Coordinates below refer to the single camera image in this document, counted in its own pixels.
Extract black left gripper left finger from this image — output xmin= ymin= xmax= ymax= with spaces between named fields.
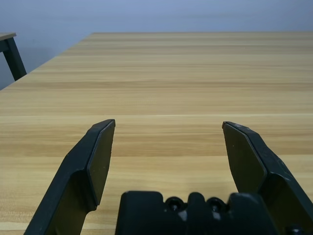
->
xmin=23 ymin=119 xmax=116 ymax=235

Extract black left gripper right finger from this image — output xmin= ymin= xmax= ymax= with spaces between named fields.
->
xmin=222 ymin=121 xmax=313 ymax=235

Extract wooden side table black legs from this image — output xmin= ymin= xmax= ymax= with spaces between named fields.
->
xmin=0 ymin=32 xmax=27 ymax=91

